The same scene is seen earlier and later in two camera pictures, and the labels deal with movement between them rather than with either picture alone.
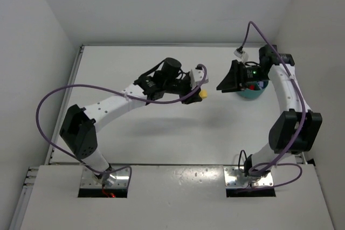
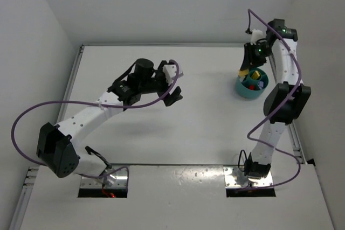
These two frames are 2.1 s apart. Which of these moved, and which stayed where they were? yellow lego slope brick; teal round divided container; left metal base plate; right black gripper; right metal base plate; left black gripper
Moved: left black gripper; yellow lego slope brick; right black gripper
Stayed: teal round divided container; right metal base plate; left metal base plate
